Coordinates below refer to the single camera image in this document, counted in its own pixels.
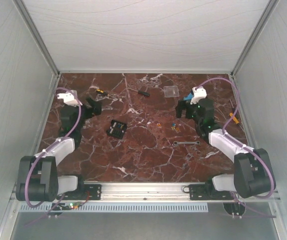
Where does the orange handle screwdriver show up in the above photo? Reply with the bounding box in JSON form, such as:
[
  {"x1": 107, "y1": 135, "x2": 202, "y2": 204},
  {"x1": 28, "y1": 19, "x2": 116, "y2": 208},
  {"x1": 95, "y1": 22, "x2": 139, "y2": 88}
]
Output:
[{"x1": 229, "y1": 112, "x2": 244, "y2": 130}]

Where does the blue plastic connector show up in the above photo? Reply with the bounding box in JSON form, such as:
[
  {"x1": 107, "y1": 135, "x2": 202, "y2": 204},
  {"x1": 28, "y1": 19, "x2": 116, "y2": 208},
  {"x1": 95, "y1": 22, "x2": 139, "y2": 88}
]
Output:
[{"x1": 183, "y1": 92, "x2": 194, "y2": 103}]

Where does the aluminium mounting rail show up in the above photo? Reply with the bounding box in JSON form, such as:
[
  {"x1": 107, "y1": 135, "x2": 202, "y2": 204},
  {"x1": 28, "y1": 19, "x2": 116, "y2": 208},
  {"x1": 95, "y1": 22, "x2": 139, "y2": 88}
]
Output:
[{"x1": 10, "y1": 181, "x2": 281, "y2": 201}]

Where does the black handle screwdriver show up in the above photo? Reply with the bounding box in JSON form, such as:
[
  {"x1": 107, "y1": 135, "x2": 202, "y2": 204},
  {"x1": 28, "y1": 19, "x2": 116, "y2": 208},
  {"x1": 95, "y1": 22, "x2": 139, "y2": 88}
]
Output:
[{"x1": 128, "y1": 88, "x2": 150, "y2": 97}]

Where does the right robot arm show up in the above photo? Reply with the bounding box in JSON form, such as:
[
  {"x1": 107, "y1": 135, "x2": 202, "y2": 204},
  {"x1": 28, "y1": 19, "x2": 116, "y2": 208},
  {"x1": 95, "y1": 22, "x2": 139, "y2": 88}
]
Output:
[{"x1": 175, "y1": 98, "x2": 276, "y2": 199}]

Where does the clear plastic fuse box lid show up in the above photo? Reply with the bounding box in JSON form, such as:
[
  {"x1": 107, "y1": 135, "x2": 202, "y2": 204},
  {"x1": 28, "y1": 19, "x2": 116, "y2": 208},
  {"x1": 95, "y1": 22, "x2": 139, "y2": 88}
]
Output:
[{"x1": 163, "y1": 85, "x2": 180, "y2": 98}]

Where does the black yellow screwdriver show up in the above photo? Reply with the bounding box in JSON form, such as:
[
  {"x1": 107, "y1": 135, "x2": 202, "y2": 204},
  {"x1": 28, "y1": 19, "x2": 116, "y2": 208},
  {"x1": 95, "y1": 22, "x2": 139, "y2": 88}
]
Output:
[{"x1": 95, "y1": 88, "x2": 113, "y2": 99}]

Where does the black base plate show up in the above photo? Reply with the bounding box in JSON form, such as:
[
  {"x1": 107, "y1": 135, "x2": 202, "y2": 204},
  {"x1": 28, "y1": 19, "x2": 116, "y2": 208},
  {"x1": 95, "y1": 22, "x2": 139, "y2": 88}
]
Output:
[
  {"x1": 182, "y1": 184, "x2": 233, "y2": 201},
  {"x1": 63, "y1": 184, "x2": 102, "y2": 201}
]

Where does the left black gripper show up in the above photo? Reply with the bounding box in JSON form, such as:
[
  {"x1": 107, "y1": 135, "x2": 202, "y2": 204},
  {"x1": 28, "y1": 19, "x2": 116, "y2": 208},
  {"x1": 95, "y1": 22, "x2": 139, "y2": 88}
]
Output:
[{"x1": 71, "y1": 97, "x2": 103, "y2": 131}]

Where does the silver wrench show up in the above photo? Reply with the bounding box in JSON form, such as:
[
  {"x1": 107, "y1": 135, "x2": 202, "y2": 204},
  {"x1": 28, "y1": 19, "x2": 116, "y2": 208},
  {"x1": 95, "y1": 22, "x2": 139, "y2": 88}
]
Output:
[{"x1": 173, "y1": 141, "x2": 201, "y2": 147}]

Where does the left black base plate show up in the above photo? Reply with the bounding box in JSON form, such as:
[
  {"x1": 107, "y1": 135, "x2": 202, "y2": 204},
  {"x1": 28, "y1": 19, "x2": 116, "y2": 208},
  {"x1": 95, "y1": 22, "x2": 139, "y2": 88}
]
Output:
[{"x1": 63, "y1": 184, "x2": 102, "y2": 201}]

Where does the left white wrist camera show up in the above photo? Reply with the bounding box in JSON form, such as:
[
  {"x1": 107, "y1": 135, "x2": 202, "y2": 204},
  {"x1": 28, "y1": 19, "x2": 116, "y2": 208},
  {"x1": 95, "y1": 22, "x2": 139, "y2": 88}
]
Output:
[{"x1": 56, "y1": 90, "x2": 83, "y2": 107}]

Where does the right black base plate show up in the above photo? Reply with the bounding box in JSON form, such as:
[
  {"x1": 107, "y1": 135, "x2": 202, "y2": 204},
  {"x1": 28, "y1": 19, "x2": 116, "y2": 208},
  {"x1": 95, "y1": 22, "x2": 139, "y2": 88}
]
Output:
[{"x1": 182, "y1": 184, "x2": 233, "y2": 201}]

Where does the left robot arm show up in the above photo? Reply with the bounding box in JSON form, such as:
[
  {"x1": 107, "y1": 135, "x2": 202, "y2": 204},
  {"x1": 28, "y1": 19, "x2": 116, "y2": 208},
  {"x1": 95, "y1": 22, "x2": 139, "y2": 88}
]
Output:
[{"x1": 15, "y1": 97, "x2": 102, "y2": 202}]

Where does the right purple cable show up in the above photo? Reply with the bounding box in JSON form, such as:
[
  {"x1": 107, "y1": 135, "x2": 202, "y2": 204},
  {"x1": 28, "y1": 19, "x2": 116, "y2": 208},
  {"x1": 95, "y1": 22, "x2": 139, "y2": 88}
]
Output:
[{"x1": 194, "y1": 76, "x2": 277, "y2": 219}]

